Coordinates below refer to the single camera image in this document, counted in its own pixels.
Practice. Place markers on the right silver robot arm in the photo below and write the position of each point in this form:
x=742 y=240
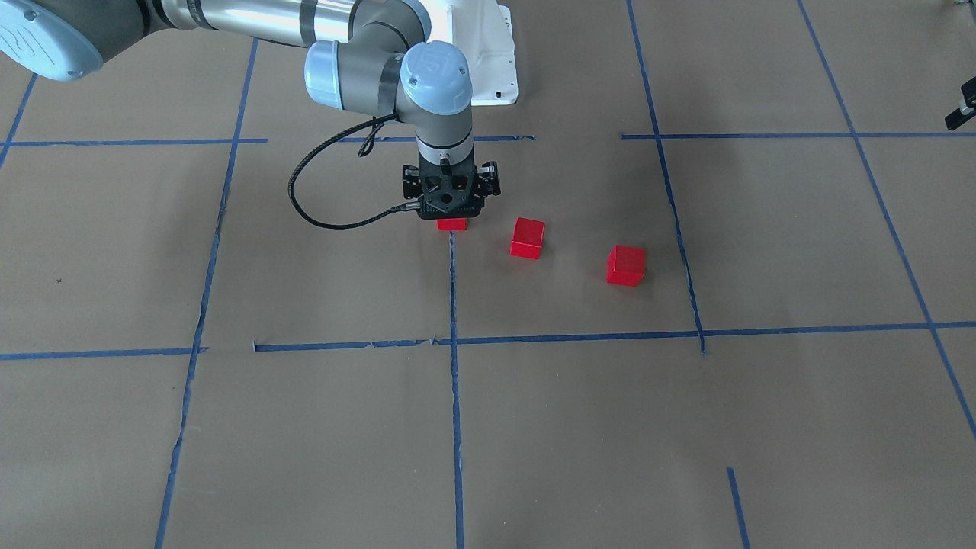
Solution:
x=374 y=58

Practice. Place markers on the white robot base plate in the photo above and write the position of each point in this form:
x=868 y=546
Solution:
x=482 y=30

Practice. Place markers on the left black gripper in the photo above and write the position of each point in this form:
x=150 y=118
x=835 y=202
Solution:
x=962 y=111

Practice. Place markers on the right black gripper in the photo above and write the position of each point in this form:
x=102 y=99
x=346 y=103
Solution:
x=412 y=181

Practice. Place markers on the red block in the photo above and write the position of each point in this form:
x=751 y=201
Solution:
x=527 y=238
x=452 y=224
x=626 y=266

